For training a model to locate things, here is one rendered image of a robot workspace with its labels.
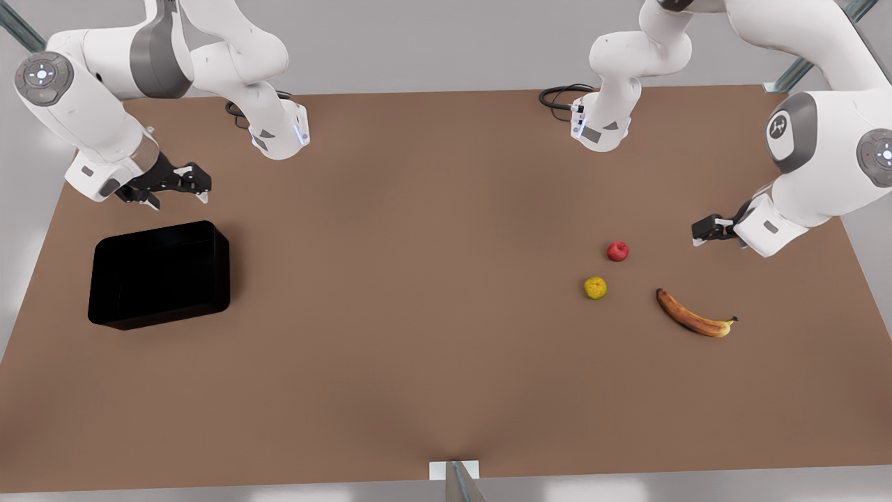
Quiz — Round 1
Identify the black storage box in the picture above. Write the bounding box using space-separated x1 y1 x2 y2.
88 220 231 331

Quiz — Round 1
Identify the ripe spotted banana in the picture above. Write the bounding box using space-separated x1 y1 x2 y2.
656 288 739 339

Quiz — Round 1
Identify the black cable loop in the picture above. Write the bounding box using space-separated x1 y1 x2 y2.
539 84 597 123
224 90 294 130

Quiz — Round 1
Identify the silver frame post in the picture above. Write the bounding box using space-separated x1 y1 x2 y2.
0 10 47 54
429 459 489 502
762 0 880 95

